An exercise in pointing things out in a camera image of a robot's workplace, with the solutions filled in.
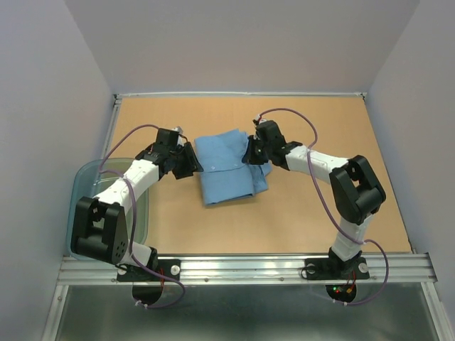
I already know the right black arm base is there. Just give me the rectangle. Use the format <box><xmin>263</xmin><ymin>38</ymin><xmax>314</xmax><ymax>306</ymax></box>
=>
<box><xmin>300</xmin><ymin>257</ymin><xmax>370</xmax><ymax>281</ymax></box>

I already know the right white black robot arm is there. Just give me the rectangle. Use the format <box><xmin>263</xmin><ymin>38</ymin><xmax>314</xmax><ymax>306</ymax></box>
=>
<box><xmin>243</xmin><ymin>119</ymin><xmax>386</xmax><ymax>281</ymax></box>

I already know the purple cable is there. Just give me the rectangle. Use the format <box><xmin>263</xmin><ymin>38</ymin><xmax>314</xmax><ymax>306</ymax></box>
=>
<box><xmin>98</xmin><ymin>124</ymin><xmax>186</xmax><ymax>310</ymax></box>
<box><xmin>254</xmin><ymin>108</ymin><xmax>389</xmax><ymax>308</ymax></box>

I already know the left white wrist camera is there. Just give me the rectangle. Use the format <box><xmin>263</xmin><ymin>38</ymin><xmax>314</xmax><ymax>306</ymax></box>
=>
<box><xmin>173</xmin><ymin>126</ymin><xmax>185</xmax><ymax>138</ymax></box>

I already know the clear blue plastic bin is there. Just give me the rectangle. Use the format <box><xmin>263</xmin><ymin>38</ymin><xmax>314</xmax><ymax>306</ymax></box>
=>
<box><xmin>66</xmin><ymin>160</ymin><xmax>149</xmax><ymax>260</ymax></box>

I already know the aluminium front rail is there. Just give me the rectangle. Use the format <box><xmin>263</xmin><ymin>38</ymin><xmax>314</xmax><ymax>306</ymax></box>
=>
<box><xmin>57</xmin><ymin>253</ymin><xmax>437</xmax><ymax>286</ymax></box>

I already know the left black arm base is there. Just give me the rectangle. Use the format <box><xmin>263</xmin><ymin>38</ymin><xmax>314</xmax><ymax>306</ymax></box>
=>
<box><xmin>117</xmin><ymin>258</ymin><xmax>181</xmax><ymax>283</ymax></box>

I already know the light blue long sleeve shirt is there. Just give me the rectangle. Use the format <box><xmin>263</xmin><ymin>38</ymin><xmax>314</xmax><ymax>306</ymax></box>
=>
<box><xmin>195</xmin><ymin>129</ymin><xmax>272</xmax><ymax>206</ymax></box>

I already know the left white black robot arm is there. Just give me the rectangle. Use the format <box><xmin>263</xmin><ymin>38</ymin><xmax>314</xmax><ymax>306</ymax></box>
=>
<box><xmin>70</xmin><ymin>127</ymin><xmax>203</xmax><ymax>281</ymax></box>

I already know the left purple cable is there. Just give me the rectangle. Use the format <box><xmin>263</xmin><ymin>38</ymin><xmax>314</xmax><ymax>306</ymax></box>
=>
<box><xmin>98</xmin><ymin>124</ymin><xmax>186</xmax><ymax>310</ymax></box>

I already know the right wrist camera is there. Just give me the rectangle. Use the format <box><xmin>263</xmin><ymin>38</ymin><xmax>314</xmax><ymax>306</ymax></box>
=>
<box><xmin>252</xmin><ymin>114</ymin><xmax>267</xmax><ymax>126</ymax></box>

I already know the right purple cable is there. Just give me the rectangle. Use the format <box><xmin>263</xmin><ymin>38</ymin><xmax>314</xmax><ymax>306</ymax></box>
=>
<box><xmin>254</xmin><ymin>108</ymin><xmax>389</xmax><ymax>308</ymax></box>

